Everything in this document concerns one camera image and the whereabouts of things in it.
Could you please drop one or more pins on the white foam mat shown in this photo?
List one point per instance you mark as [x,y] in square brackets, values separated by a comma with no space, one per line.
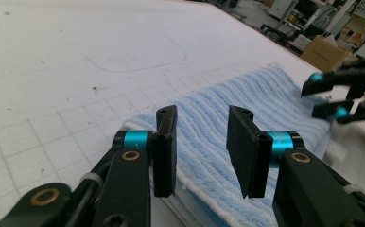
[60,63]

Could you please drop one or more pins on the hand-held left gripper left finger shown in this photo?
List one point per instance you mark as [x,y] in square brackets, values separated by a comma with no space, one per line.
[164,157]

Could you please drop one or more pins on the light blue striped towel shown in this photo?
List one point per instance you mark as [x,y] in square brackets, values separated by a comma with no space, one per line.
[209,104]

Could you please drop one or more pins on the large cardboard box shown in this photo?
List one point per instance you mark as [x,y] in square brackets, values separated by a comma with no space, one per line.
[324,53]

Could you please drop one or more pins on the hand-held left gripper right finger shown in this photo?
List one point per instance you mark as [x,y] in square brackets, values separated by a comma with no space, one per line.
[248,157]

